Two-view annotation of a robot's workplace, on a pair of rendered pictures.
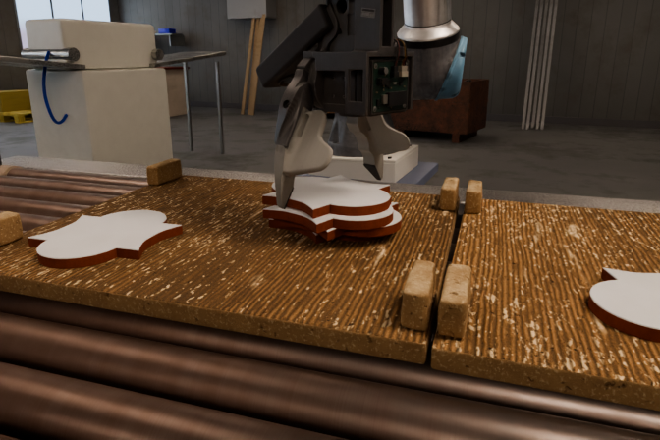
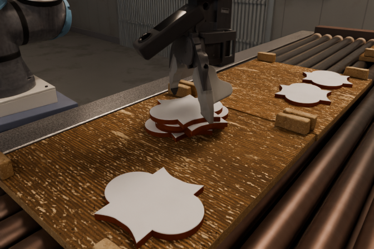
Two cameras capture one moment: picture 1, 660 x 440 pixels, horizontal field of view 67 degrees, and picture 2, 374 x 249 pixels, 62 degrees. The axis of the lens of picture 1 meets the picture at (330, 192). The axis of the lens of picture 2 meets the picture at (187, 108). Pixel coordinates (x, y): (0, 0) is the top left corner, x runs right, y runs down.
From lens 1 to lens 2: 56 cm
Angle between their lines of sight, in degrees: 64
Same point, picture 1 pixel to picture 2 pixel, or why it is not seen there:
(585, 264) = (262, 95)
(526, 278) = (270, 106)
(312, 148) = (220, 85)
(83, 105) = not seen: outside the picture
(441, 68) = (60, 18)
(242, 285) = (255, 161)
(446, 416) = (340, 147)
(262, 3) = not seen: outside the picture
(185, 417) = (347, 194)
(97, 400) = (336, 218)
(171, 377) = (310, 200)
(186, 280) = (243, 177)
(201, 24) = not seen: outside the picture
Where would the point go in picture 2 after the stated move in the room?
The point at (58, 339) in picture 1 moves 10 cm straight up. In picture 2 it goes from (275, 235) to (286, 162)
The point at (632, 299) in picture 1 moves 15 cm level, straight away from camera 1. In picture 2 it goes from (299, 98) to (250, 80)
